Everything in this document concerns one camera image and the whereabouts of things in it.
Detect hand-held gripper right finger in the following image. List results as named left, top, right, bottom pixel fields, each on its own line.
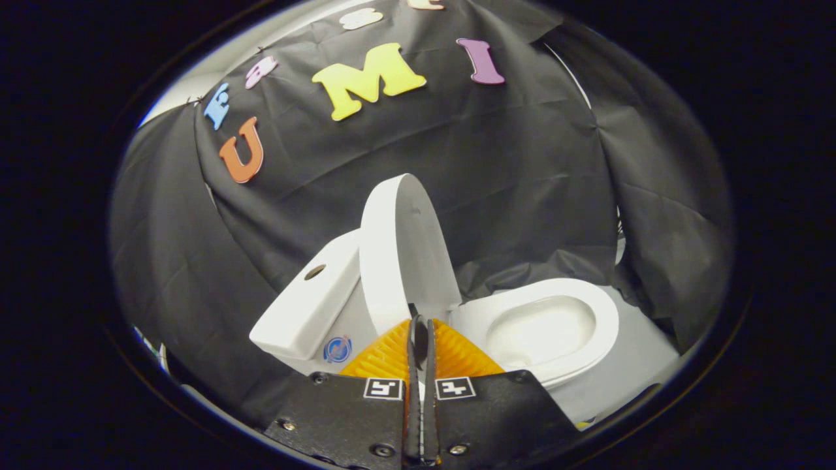
left=421, top=317, right=579, bottom=466

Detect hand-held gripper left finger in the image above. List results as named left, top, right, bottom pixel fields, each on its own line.
left=263, top=317, right=419, bottom=467

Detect white toilet lid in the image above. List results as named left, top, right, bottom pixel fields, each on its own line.
left=359, top=173, right=463, bottom=337

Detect white toilet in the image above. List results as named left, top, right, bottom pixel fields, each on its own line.
left=249, top=230, right=620, bottom=392

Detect white toilet seat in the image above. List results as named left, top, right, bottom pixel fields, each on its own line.
left=451, top=278, right=620, bottom=386

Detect black backdrop cloth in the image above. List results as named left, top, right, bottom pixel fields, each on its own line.
left=110, top=0, right=735, bottom=418

